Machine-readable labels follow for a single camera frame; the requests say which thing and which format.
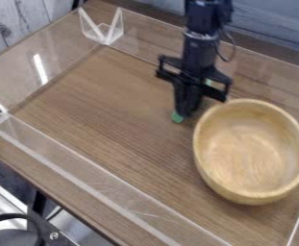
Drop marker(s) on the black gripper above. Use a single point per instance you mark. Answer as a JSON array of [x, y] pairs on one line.
[[193, 73]]

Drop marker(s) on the green rectangular block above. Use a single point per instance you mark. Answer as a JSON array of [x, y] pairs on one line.
[[177, 118]]

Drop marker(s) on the light wooden bowl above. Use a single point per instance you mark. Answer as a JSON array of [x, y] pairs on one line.
[[246, 151]]

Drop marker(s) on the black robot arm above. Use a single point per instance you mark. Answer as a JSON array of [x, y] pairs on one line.
[[206, 17]]

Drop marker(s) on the black table leg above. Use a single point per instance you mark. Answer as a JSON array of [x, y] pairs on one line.
[[39, 203]]

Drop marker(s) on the clear acrylic corner bracket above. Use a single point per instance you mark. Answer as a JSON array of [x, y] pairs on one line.
[[102, 33]]

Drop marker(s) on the clear acrylic front wall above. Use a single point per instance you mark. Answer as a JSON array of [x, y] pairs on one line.
[[112, 207]]

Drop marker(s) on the black metal base plate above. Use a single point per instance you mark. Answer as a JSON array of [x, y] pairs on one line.
[[47, 235]]

